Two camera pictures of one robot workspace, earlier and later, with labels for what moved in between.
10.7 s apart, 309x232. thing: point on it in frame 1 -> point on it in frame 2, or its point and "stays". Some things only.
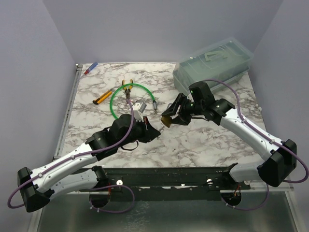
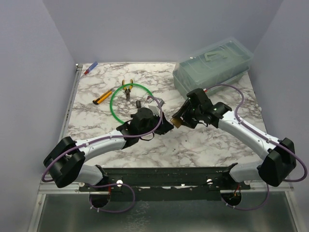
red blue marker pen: x=93 y=65 stays
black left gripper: x=149 y=132 -> x=165 y=126
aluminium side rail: x=67 y=112 stays
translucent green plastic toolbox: x=225 y=61 stays
